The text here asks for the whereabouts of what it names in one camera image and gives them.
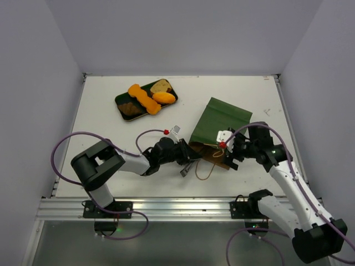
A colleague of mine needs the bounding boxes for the metal tongs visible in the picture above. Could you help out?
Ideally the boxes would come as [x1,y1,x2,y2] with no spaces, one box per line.
[180,162,195,177]

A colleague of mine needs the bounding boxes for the green brown paper bag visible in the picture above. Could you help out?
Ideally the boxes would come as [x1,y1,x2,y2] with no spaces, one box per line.
[188,98,252,170]

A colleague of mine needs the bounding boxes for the dark brown fake croissant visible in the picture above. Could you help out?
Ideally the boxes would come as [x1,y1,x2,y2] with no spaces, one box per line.
[118,103,141,116]

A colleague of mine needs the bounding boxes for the brown sliced fake bread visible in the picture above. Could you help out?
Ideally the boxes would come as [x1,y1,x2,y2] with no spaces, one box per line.
[150,79,172,95]

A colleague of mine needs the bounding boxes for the long orange fake bread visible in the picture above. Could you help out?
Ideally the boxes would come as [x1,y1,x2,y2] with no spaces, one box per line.
[128,84,161,115]

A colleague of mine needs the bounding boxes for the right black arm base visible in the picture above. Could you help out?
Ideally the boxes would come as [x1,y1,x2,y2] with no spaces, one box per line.
[229,190,269,219]

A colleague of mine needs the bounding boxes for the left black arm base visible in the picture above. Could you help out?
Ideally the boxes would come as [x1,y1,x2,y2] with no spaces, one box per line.
[82,200,133,219]

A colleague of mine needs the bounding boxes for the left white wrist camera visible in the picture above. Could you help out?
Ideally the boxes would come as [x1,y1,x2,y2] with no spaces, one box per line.
[167,125,180,143]

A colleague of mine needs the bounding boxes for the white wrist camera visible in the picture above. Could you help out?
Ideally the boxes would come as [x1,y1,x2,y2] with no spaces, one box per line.
[167,125,180,143]
[216,130,232,144]

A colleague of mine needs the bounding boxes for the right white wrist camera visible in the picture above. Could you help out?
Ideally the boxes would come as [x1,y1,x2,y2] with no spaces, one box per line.
[216,130,232,144]

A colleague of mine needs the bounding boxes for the aluminium rail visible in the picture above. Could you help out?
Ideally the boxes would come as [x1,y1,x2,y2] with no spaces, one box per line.
[35,196,322,221]

